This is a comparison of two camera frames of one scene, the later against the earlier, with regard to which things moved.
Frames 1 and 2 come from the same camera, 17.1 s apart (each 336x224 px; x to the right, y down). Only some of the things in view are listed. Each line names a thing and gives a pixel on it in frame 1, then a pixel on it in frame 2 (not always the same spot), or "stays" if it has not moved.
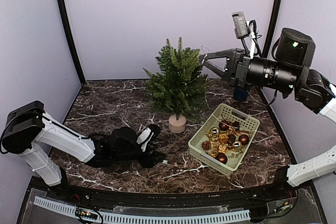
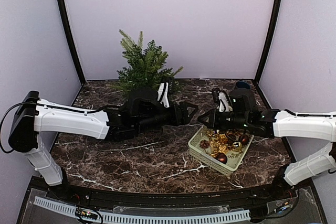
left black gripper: (148, 161) → (182, 108)
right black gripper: (239, 77) → (215, 125)
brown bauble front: (221, 157) stays
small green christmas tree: (177, 85) → (146, 65)
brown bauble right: (243, 139) stays
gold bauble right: (237, 146) stays
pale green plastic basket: (219, 143) stays
